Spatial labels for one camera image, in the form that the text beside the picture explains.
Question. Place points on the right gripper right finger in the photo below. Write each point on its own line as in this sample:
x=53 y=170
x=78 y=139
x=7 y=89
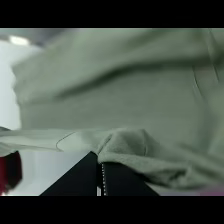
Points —
x=125 y=181

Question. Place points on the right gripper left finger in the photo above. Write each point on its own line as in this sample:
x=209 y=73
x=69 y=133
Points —
x=78 y=181

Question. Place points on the grey green shirt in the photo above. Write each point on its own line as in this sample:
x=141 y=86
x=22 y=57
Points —
x=126 y=100

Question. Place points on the red garment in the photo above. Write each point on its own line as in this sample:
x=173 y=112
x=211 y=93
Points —
x=9 y=171

